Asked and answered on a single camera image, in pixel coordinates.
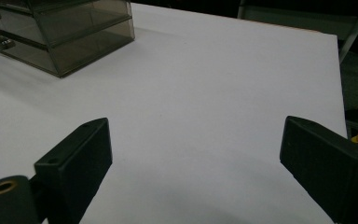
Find smoky transparent drawer cabinet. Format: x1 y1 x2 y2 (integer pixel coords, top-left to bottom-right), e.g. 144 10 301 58
0 0 136 78

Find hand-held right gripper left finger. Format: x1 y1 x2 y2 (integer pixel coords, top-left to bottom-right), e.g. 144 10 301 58
34 117 113 224

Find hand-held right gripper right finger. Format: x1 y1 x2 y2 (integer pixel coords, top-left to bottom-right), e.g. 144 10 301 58
279 115 358 224

